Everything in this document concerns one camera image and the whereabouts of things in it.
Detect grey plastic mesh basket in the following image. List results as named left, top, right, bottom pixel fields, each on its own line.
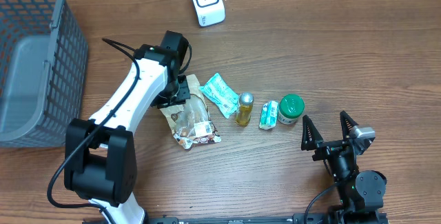
left=1, top=0, right=88, bottom=147

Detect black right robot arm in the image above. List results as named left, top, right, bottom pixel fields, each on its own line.
left=301, top=111, right=389, bottom=224

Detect teal white tissue packet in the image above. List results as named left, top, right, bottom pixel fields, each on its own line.
left=259, top=101, right=278, bottom=130

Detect yellow liquid bottle silver cap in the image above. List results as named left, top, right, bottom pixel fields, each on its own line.
left=235, top=92, right=254, bottom=126

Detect green lid white jar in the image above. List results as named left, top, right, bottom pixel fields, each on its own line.
left=278, top=94, right=305, bottom=125

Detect white barcode scanner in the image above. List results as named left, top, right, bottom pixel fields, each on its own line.
left=192, top=0, right=226, bottom=27

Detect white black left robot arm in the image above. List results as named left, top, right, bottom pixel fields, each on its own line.
left=55, top=31, right=192, bottom=223

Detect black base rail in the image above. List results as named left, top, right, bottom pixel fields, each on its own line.
left=82, top=214, right=389, bottom=224

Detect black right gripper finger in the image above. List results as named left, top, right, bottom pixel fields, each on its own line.
left=300, top=115, right=323, bottom=151
left=340, top=110, right=358, bottom=140

